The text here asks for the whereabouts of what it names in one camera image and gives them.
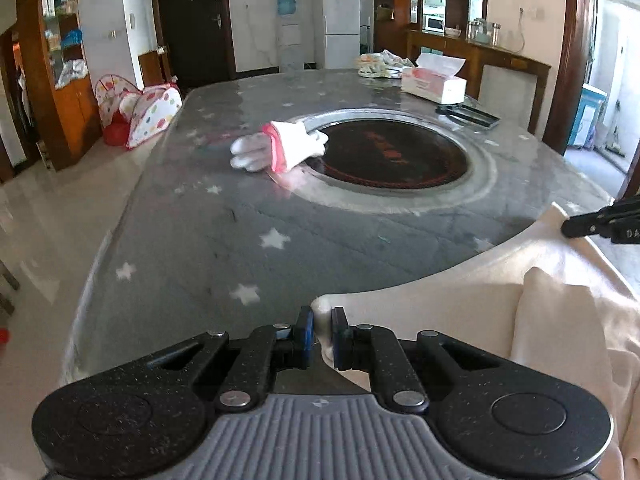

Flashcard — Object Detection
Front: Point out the round black built-in cooktop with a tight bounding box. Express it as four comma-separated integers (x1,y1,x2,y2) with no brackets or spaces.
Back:
270,107,501,211

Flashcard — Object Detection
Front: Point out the white water dispenser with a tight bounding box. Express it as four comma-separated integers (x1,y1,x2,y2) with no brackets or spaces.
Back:
276,0,304,73

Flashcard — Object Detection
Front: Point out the polka dot play tent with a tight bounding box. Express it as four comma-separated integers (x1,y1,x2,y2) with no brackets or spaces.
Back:
94,74,183,151

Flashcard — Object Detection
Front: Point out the wooden sideboard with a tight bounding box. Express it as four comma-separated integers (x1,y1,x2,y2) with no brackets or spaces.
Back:
406,27,552,135

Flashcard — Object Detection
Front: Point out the grey star-print tablecloth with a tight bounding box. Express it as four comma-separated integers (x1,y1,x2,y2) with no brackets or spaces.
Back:
60,67,613,386

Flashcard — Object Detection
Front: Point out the white refrigerator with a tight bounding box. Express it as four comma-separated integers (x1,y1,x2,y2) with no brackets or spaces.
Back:
320,0,362,70

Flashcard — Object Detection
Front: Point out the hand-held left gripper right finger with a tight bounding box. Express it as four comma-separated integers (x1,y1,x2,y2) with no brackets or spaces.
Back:
331,307,501,415

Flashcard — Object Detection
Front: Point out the plastic bag of snacks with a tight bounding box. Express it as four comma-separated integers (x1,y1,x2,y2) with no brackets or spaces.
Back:
356,50,416,79

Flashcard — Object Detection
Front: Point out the blue white box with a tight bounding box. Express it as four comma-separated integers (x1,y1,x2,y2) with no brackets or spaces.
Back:
567,82,607,149

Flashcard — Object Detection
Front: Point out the pink white tissue box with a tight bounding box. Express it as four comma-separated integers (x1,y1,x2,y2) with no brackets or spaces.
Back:
401,52,468,103

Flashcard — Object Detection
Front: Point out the small wooden cabinet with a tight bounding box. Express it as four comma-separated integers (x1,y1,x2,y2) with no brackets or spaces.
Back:
138,50,174,89

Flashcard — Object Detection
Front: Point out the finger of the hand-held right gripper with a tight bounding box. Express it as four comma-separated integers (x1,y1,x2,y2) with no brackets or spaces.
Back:
561,207,617,239

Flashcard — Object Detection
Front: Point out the cream white garment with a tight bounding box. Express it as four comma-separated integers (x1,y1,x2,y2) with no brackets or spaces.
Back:
311,201,640,480

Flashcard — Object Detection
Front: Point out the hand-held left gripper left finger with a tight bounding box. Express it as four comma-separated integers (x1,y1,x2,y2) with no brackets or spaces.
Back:
145,306,316,413

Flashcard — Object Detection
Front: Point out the white pink rubber glove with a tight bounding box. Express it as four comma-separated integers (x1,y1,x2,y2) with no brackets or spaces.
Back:
230,120,329,173

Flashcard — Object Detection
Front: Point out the dark wooden door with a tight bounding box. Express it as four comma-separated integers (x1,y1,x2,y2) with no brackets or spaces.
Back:
150,0,237,90

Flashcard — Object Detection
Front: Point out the tall wooden shelf cabinet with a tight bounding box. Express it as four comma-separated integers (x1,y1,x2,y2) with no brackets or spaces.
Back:
11,0,103,172

